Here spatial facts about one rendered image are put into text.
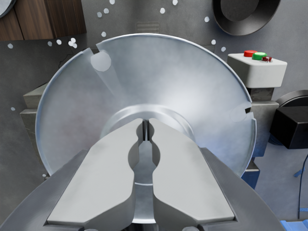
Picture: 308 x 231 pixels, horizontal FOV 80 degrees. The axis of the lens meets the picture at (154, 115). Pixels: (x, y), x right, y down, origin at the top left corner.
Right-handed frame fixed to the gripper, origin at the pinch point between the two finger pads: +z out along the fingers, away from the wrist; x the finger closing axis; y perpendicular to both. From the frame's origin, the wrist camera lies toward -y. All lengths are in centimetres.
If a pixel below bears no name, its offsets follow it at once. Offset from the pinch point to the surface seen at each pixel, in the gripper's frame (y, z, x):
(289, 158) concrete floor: 79, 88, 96
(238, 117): 4.7, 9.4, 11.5
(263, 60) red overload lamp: 0.8, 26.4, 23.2
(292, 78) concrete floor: 23, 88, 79
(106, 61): -2.4, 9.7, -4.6
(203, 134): 7.1, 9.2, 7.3
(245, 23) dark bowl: -5, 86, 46
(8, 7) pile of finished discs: -10, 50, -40
